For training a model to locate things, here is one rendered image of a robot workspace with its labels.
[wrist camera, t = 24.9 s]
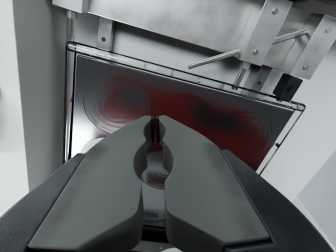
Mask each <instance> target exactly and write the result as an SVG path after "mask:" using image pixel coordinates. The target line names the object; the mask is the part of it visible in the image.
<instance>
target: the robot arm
mask: <svg viewBox="0 0 336 252"><path fill-rule="evenodd" d="M155 134H156V136H157V143H160V144H161V145H162V147H163V167H164V169H165V170H166V171H167V172H168V173H169V176H168V177H167V179H166V180H165V183H164V210H165V227H166V237H167V240H168V242H169V243H170V244H171V245H172V246H174V247H175V248H177V249H179V250H180V251H182V252H334V250H333V249H332V248H331V246H330V245H329V244H328V242H327V241H326V240H325V239H324V237H323V236H322V235H321V234H320V232H319V231H318V230H317V229H316V228H315V226H314V225H313V224H312V223H311V222H310V221H309V220H308V219H307V218H306V216H305V215H304V214H303V213H302V212H301V211H300V210H299V209H298V208H297V207H296V206H295V205H294V204H293V203H292V202H291V201H289V200H288V199H287V198H286V197H285V196H284V195H283V194H282V193H280V192H279V191H278V190H277V189H276V188H274V187H273V186H272V185H271V184H270V183H268V182H267V181H266V180H265V179H264V178H262V177H261V176H260V175H259V174H258V173H256V172H255V171H254V170H253V169H252V168H250V167H249V166H248V165H247V164H245V163H244V162H243V161H242V160H241V159H239V158H238V157H237V156H236V155H235V154H233V153H232V152H231V151H230V150H229V149H225V150H221V149H220V148H219V147H218V146H216V145H215V144H214V143H213V142H212V141H210V140H209V139H208V138H206V137H205V136H203V135H202V134H200V133H199V132H197V131H195V130H193V129H192V128H190V127H188V126H186V125H184V124H182V123H180V122H178V121H176V120H174V119H172V118H170V117H168V116H166V115H161V116H157V117H152V116H149V115H145V116H143V117H141V118H139V119H137V120H135V121H133V122H131V123H130V124H128V125H126V126H124V127H122V128H120V129H118V130H116V131H114V132H113V133H111V134H109V135H108V136H106V137H105V138H103V139H102V140H100V141H99V142H98V143H96V144H95V145H94V146H93V147H92V148H90V149H89V150H88V151H87V152H86V153H77V154H76V155H74V156H73V157H72V158H71V159H69V160H68V161H67V162H66V163H64V164H63V165H62V166H61V167H59V168H58V169H57V170H56V171H55V172H53V173H52V174H51V175H50V176H48V177H47V178H46V179H45V180H43V181H42V182H41V183H40V184H39V185H37V186H36V187H35V188H34V189H32V190H31V191H30V192H29V193H27V194H26V195H25V196H24V197H23V198H21V199H20V200H19V201H18V202H16V203H15V204H14V205H13V206H12V207H11V208H9V209H8V210H7V211H6V212H5V213H4V214H3V215H2V216H1V217H0V252H129V251H130V250H132V249H133V248H135V247H136V246H137V245H138V244H139V242H140V241H141V238H142V231H143V222H144V204H143V193H142V183H141V180H140V179H139V178H140V176H141V175H142V173H143V172H144V171H145V170H146V169H147V167H148V160H147V149H148V147H149V146H150V145H151V144H152V143H154V142H155Z"/></svg>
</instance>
